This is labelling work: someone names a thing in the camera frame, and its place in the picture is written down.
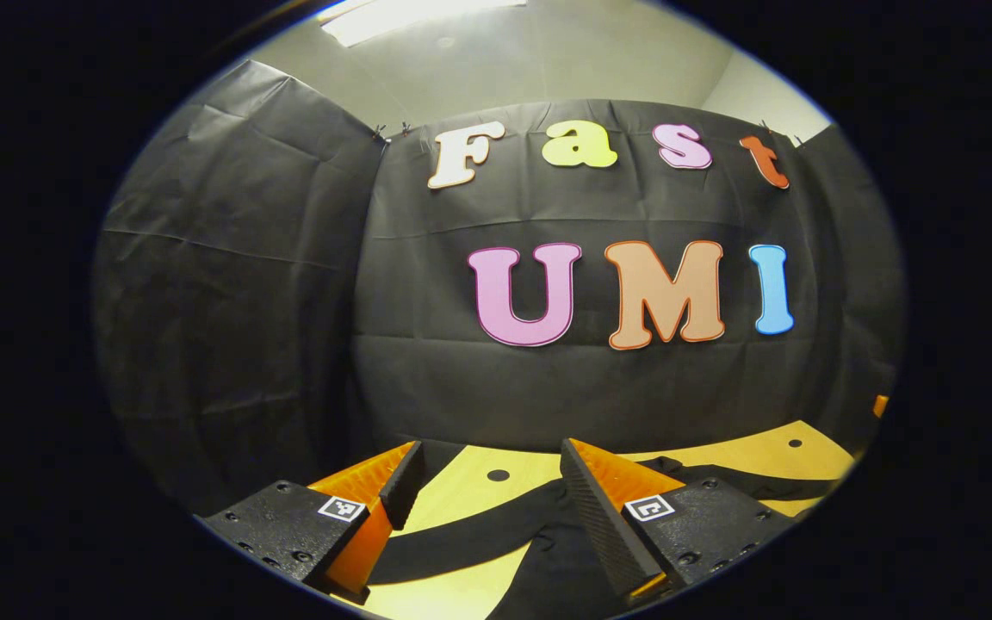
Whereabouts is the black buttoned shirt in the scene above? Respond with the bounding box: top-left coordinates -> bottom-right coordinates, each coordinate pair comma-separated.
367,455 -> 846,620

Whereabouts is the ceiling light panel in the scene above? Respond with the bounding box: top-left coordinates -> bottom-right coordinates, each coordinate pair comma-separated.
319,0 -> 530,48

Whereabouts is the black backdrop cloth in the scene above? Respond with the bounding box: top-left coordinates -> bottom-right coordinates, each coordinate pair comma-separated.
91,59 -> 906,518

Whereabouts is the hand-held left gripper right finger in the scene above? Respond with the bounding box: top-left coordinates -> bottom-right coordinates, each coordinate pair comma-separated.
560,437 -> 798,608

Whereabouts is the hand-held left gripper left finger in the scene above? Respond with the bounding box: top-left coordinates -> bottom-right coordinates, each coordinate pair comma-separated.
201,441 -> 426,604

